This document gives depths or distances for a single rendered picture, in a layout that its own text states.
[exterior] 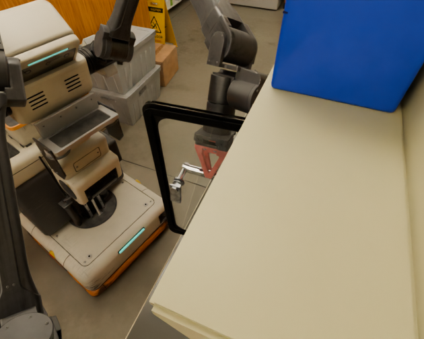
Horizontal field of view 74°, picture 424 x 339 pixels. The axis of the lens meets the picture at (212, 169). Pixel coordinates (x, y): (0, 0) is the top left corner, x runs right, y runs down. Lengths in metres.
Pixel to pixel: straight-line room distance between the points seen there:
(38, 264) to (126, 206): 0.66
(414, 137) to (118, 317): 1.67
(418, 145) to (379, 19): 0.08
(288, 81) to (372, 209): 0.12
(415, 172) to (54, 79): 0.95
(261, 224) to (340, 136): 0.10
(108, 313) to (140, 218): 0.53
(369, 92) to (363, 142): 0.04
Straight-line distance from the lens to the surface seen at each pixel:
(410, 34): 0.24
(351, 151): 0.22
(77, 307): 1.86
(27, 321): 0.42
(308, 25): 0.23
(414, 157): 0.22
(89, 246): 1.65
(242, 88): 0.48
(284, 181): 0.18
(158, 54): 3.20
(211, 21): 0.56
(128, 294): 1.79
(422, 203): 0.19
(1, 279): 0.47
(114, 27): 0.96
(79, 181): 1.21
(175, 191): 0.57
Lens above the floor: 1.64
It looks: 48 degrees down
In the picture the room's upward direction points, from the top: straight up
